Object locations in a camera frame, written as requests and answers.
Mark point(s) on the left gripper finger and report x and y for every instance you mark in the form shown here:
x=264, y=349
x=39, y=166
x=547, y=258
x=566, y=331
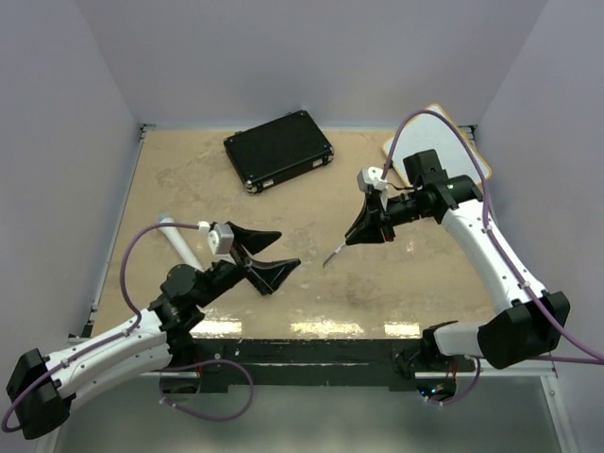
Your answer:
x=271, y=275
x=253, y=241

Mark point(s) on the black hard case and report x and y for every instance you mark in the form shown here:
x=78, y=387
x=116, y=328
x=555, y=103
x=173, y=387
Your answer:
x=270, y=154

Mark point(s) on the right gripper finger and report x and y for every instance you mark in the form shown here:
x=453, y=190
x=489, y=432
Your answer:
x=364, y=233
x=368, y=211

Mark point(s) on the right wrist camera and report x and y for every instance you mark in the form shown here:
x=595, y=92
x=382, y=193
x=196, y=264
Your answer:
x=371, y=179

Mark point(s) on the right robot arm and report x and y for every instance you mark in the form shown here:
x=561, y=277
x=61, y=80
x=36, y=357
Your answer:
x=527, y=314

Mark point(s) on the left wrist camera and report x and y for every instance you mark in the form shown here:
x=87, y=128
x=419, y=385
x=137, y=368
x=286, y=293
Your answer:
x=220, y=239

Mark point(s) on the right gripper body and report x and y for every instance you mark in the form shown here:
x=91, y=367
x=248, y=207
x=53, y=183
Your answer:
x=387, y=225

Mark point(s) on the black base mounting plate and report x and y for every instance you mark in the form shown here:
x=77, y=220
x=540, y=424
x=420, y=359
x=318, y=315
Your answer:
x=386, y=363

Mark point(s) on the aluminium table frame rail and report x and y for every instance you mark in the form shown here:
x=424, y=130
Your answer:
x=525, y=369

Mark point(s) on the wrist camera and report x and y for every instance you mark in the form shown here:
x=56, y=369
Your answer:
x=220, y=239
x=371, y=179

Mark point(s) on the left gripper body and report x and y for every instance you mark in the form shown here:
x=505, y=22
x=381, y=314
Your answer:
x=241, y=261

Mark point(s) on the white marker pen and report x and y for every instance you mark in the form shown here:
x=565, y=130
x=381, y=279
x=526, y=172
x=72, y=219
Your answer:
x=333, y=254

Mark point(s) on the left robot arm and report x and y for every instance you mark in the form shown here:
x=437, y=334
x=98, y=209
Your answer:
x=44, y=389

